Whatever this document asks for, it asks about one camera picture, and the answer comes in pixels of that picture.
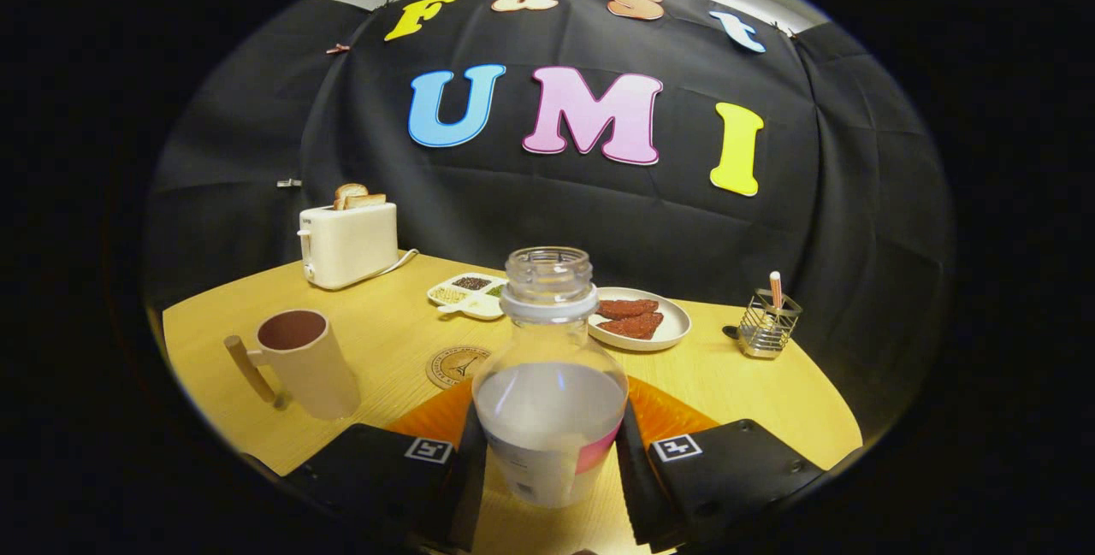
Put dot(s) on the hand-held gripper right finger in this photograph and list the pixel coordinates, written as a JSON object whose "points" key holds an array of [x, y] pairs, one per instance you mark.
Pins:
{"points": [[633, 487]]}

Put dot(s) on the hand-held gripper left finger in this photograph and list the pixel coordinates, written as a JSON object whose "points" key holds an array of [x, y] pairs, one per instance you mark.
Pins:
{"points": [[469, 487]]}

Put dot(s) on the clear plastic juice bottle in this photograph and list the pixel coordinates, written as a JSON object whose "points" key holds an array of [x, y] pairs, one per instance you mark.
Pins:
{"points": [[547, 427]]}

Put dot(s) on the round wooden coaster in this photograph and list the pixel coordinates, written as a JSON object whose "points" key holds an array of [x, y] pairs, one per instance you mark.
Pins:
{"points": [[453, 367]]}

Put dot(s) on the red meat slice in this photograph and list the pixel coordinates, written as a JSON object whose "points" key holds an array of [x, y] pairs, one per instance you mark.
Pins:
{"points": [[629, 308], [637, 326]]}

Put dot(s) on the wooden table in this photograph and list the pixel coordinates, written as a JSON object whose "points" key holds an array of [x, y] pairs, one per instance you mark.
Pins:
{"points": [[385, 341]]}

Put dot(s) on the white round plate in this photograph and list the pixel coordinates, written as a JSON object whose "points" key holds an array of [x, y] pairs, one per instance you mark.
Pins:
{"points": [[676, 324]]}

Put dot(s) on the white divided dish with grains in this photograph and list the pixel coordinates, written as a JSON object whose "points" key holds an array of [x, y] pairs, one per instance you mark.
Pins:
{"points": [[479, 307]]}

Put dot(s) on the white and orange pen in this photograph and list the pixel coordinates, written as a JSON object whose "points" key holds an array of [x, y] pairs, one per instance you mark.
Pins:
{"points": [[776, 288]]}

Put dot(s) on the white toaster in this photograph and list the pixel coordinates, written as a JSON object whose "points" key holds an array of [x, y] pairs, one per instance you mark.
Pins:
{"points": [[351, 243]]}

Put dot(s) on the black backdrop cloth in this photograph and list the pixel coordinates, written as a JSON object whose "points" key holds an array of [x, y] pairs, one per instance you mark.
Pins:
{"points": [[599, 213]]}

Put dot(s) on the toast slice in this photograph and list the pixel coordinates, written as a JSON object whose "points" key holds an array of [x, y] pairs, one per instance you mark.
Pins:
{"points": [[349, 191], [368, 201]]}

